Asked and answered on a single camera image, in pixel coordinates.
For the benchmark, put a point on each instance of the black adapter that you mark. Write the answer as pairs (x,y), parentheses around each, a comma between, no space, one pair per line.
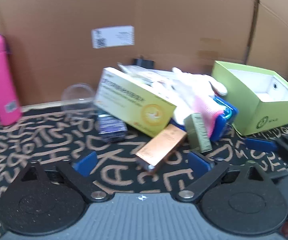
(142,63)

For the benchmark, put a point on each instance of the black and tan patterned mat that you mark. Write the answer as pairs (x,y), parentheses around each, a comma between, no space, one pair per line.
(33,140)

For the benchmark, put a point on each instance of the small olive green box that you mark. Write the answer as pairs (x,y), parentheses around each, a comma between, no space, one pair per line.
(198,132)

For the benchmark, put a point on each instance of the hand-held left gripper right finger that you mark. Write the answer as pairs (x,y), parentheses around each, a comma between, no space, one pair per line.
(199,163)

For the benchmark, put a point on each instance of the copper-coloured box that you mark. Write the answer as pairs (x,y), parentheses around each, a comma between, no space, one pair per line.
(159,145)

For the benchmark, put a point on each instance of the pink bottle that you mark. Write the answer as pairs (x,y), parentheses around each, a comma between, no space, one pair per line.
(1,80)

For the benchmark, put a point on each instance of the clear plastic cup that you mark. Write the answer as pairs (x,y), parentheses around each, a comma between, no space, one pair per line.
(77,95)

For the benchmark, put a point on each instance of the yellow-green medicine box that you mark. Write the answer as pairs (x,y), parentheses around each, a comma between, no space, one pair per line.
(131,97)

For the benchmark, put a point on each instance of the clear plastic packet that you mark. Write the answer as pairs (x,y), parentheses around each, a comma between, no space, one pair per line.
(144,76)

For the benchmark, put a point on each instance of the open light green box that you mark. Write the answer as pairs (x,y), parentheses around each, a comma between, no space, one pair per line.
(254,110)

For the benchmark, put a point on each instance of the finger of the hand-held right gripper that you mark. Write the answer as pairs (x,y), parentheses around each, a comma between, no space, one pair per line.
(259,143)

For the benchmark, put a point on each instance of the white shipping label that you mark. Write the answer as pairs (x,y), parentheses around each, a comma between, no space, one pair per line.
(112,37)

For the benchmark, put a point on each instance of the blue plastic case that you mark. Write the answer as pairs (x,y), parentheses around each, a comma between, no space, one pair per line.
(224,125)

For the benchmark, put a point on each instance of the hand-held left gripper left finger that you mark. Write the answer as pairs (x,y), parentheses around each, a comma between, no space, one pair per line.
(85,163)

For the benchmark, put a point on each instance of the large cardboard box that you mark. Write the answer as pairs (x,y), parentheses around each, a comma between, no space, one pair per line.
(171,17)

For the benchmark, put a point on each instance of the small purple box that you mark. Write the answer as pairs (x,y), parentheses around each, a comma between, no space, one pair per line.
(111,127)

